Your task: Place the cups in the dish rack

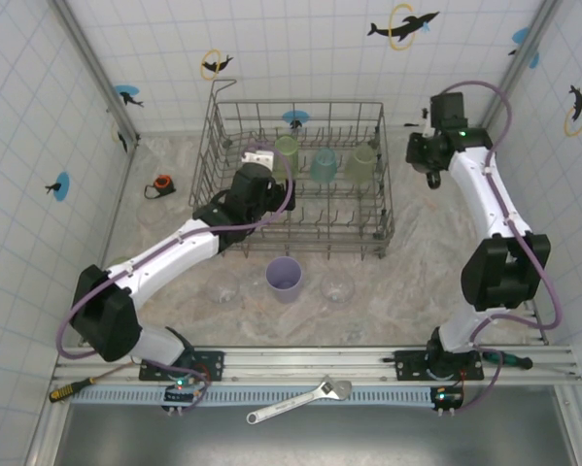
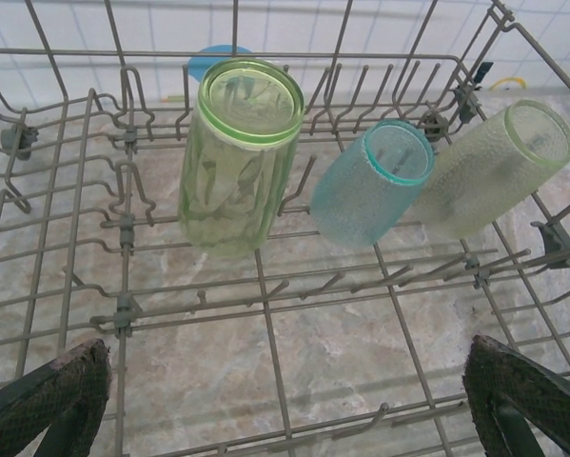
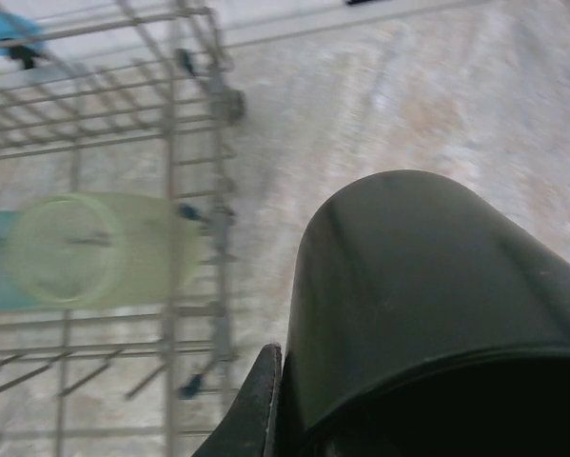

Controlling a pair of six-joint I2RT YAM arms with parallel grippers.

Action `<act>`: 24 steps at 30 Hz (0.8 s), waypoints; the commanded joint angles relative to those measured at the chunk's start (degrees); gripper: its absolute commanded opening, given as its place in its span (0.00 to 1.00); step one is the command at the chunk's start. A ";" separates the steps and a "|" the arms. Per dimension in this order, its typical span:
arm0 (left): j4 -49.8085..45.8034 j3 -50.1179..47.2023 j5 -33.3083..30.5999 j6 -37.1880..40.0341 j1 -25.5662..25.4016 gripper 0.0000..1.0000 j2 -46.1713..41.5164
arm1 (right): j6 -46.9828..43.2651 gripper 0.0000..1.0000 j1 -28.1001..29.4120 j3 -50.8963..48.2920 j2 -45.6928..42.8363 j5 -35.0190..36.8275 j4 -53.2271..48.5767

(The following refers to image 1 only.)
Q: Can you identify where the bright green translucent cup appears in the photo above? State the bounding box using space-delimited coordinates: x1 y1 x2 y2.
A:
273 135 300 182

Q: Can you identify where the teal translucent cup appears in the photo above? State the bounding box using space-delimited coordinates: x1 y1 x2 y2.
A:
309 148 341 184

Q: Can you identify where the purple plastic cup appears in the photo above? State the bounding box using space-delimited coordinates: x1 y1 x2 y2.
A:
264 256 303 305

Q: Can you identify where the pale olive translucent cup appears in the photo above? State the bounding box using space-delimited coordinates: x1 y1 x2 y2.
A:
343 143 377 184

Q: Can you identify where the blue disc fish sticker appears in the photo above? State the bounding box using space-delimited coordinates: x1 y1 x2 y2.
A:
114 84 145 109
281 110 312 131
45 172 72 202
507 27 540 69

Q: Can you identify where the black orange tape measure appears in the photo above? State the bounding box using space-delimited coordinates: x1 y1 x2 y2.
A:
143 173 177 200

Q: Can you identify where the silver adjustable wrench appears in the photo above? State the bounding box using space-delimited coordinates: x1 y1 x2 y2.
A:
245 374 354 426

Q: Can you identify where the grey metal sheet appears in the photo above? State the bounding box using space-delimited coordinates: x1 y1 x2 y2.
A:
59 403 577 466

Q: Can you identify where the green black screwdriver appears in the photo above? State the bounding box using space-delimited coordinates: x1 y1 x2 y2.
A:
479 351 533 371

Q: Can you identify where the yellow black screwdriver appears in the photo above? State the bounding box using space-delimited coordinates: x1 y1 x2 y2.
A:
49 361 141 404

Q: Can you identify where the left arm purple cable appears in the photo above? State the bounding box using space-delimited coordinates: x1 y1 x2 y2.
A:
56 143 294 414

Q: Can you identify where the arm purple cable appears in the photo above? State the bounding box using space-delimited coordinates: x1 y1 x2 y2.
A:
435 80 564 414
56 143 294 414

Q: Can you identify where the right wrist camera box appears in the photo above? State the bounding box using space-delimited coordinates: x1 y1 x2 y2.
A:
419 107 435 141

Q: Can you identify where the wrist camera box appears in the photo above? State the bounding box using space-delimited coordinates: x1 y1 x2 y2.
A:
240 149 276 174
419 107 435 141

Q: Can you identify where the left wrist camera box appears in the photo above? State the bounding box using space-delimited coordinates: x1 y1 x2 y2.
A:
240 149 276 174

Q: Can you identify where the grey wire dish rack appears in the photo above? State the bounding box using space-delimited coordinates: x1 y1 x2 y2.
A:
188 80 395 263

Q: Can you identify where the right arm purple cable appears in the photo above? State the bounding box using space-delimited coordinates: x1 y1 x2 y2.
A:
435 80 564 414

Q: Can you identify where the aluminium corner post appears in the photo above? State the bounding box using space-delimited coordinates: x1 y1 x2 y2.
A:
477 0 564 135
47 0 141 147

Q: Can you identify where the large dolphin ring sticker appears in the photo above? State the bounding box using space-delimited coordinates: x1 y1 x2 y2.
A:
366 3 441 52

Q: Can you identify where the aluminium mounting rail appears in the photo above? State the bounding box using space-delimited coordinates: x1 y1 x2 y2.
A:
51 345 582 387

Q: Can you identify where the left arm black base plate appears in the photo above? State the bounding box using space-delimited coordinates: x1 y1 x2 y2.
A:
138 349 225 383

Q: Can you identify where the light blue slotted cable duct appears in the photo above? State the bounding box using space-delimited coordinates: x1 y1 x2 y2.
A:
70 385 466 405

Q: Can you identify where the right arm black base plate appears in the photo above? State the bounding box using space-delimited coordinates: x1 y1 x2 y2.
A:
382 349 486 383

